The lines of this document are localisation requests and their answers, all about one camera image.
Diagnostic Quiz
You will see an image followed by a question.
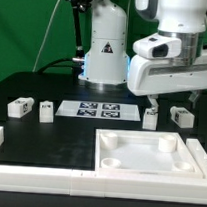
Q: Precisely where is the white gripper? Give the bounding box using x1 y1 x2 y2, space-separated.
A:
127 49 207 113

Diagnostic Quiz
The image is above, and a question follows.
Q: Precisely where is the white square tabletop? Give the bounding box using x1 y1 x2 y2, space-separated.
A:
94 129 204 179

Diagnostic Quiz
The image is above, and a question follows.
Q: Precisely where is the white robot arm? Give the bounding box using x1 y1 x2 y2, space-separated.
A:
79 0 207 115

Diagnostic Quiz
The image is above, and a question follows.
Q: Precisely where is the white sheet with markers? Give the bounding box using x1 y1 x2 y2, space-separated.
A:
56 100 141 121

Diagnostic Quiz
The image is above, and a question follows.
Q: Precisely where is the white U-shaped fence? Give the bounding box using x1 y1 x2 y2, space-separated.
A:
0 127 207 204

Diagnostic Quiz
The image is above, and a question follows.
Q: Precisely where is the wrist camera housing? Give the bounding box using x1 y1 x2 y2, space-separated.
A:
132 33 182 60

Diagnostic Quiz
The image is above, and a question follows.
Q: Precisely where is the black cable bundle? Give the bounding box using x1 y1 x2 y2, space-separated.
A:
36 55 83 78

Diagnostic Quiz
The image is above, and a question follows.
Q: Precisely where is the black camera stand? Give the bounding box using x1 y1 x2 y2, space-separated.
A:
66 0 93 66

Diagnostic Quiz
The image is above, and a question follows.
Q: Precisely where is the white cable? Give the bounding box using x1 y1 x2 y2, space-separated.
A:
31 0 72 76

